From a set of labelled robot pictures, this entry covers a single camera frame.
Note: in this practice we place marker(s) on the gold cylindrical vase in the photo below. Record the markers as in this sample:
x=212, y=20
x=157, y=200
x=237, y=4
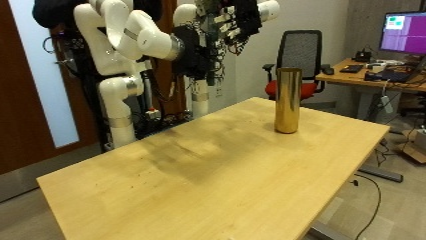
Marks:
x=287, y=100

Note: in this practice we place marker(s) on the black mesh red-seat office chair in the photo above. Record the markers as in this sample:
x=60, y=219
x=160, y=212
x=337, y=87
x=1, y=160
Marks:
x=301, y=50

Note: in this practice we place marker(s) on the red emergency stop button box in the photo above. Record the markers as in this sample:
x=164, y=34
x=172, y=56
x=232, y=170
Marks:
x=153, y=113

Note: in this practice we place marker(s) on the black keyboard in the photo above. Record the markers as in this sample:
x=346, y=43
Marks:
x=351, y=69

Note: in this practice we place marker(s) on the black desk device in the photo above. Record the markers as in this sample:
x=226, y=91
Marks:
x=362, y=56

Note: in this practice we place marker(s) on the wooden office desk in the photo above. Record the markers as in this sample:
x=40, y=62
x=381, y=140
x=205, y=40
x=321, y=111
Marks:
x=354, y=77

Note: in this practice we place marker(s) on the black padded cover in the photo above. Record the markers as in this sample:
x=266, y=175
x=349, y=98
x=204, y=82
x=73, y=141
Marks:
x=48, y=13

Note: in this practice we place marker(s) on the computer monitor with purple screen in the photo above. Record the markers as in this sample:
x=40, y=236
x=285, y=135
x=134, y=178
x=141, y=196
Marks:
x=406, y=33

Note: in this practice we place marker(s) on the brown door with glass panel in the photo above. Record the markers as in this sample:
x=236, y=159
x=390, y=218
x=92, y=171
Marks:
x=27, y=100

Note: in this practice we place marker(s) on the white power adapter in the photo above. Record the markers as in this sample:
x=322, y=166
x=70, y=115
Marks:
x=386, y=104

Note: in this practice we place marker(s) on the cardboard box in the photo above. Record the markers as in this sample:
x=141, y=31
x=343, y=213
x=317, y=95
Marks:
x=413, y=150

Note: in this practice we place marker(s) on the grey table foot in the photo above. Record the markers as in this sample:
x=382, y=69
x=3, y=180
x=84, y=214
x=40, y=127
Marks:
x=381, y=173

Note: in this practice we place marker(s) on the white wall outlet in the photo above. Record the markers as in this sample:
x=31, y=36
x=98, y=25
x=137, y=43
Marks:
x=218, y=92

